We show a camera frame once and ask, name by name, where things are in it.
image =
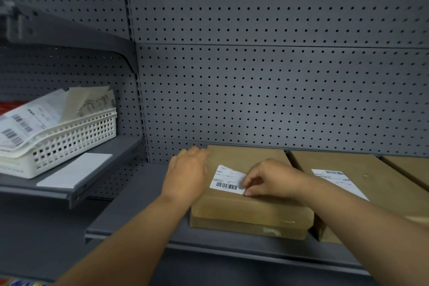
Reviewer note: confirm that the person's right hand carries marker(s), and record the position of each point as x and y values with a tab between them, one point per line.
281	178

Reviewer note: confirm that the person's left hand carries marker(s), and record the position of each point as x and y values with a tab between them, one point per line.
187	175

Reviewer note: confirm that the white barcode label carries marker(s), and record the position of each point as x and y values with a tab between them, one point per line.
224	178
338	182

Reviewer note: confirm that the brown cardboard box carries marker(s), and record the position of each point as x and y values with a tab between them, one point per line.
412	168
378	178
251	212

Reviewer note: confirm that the person's right forearm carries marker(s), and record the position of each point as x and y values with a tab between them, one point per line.
368	235

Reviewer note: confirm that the person's left forearm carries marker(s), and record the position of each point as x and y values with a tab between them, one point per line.
127	245

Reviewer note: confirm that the grey pegboard back panel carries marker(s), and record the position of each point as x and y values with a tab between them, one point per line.
268	94

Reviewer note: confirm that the blank white paper pad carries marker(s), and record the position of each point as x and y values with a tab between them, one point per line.
73	172

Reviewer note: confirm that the white plastic lattice basket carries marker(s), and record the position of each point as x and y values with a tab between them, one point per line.
67	148

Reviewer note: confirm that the white printed paper sheets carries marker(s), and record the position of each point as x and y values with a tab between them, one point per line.
30	118

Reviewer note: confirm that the red packet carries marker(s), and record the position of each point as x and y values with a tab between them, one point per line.
10	108

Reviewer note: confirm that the orange snack packet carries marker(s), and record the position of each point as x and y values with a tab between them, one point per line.
20	282

